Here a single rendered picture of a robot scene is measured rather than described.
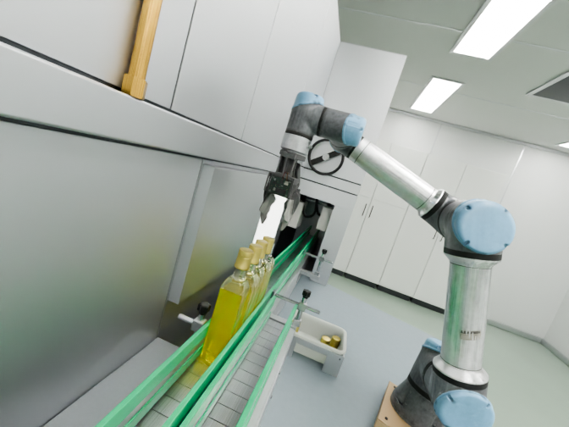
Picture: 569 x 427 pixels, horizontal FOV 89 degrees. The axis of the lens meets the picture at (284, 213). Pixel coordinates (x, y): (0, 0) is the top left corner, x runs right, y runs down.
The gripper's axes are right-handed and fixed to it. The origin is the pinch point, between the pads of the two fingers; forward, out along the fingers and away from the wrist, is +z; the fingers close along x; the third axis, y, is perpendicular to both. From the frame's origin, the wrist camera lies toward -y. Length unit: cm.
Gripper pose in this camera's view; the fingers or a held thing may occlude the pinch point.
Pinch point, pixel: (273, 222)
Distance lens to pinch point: 82.3
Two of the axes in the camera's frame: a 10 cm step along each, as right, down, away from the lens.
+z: -3.0, 9.4, 1.6
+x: 9.3, 3.2, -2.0
